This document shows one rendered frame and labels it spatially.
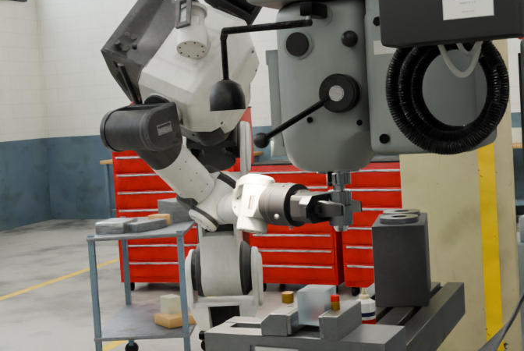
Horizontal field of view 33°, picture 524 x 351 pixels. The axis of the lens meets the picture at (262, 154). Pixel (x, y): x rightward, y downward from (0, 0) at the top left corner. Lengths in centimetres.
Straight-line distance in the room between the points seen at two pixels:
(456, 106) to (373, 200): 492
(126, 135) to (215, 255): 52
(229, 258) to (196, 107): 51
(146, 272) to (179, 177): 530
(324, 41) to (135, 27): 62
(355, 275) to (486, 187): 329
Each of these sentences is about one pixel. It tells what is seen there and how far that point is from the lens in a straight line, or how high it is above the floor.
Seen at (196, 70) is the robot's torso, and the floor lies 153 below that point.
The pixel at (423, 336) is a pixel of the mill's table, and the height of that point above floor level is 95.
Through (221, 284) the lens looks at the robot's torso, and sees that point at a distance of 235.
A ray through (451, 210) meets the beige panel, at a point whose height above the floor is 100.
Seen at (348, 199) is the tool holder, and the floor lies 125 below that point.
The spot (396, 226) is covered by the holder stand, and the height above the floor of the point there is 115.
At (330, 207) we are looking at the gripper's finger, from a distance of 171.
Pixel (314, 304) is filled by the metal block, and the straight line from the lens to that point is 159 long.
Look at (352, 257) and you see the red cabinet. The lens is 659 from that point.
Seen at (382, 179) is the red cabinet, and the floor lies 87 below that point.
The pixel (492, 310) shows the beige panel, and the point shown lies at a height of 62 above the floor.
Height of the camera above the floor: 144
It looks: 3 degrees down
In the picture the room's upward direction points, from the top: 4 degrees counter-clockwise
